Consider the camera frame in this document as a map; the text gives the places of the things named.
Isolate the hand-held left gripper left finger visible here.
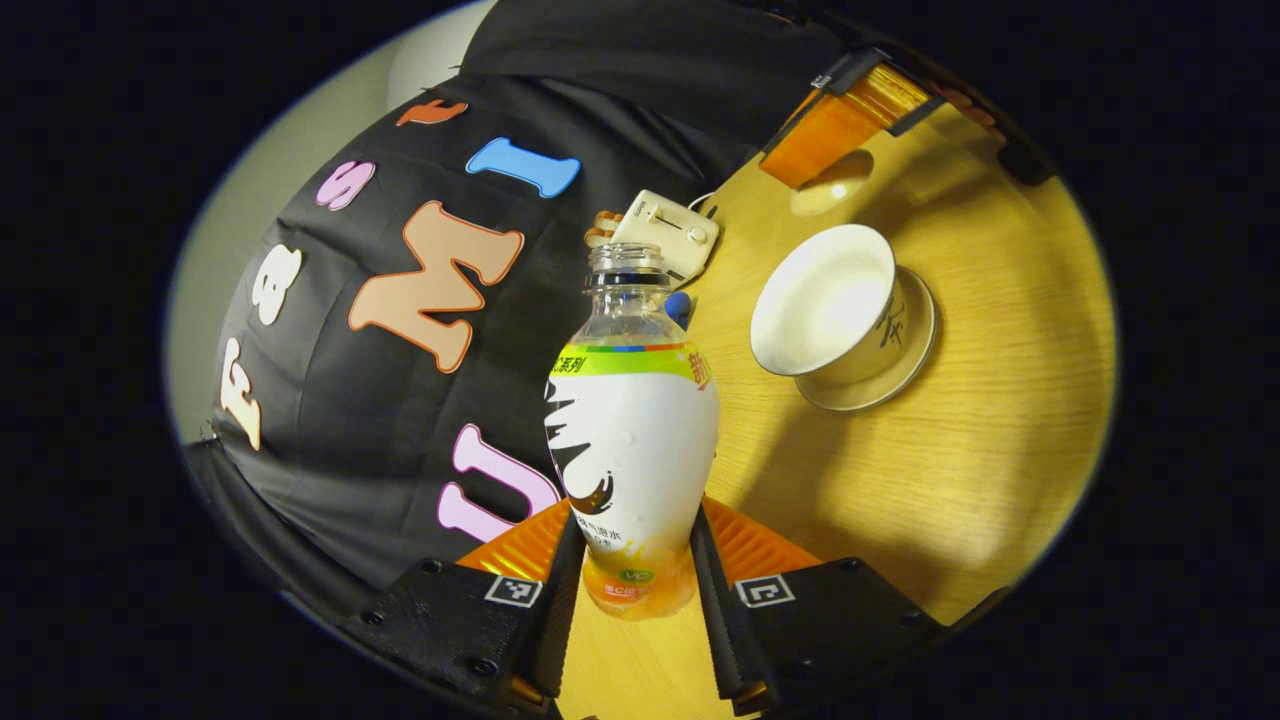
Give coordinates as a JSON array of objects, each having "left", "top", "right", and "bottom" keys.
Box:
[{"left": 345, "top": 498, "right": 589, "bottom": 720}]

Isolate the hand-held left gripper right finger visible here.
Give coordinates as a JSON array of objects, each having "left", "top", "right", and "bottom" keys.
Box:
[{"left": 690, "top": 495, "right": 946, "bottom": 716}]

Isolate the beige teacup lid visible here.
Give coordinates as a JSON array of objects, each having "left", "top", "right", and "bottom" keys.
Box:
[{"left": 790, "top": 150, "right": 874, "bottom": 218}]

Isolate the beige teacup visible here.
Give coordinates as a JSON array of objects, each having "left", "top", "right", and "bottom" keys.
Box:
[{"left": 750, "top": 223, "right": 898, "bottom": 386}]

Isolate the white label water bottle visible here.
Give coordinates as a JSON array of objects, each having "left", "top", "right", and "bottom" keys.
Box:
[{"left": 543, "top": 242, "right": 721, "bottom": 621}]

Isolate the white toaster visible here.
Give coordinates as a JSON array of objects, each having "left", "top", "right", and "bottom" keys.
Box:
[{"left": 610, "top": 190, "right": 721, "bottom": 291}]

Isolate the beige saucer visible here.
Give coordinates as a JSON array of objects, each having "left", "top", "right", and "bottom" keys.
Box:
[{"left": 795, "top": 265, "right": 938, "bottom": 413}]

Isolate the black backdrop cloth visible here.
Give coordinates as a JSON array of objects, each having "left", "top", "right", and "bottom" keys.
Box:
[{"left": 185, "top": 0, "right": 881, "bottom": 601}]

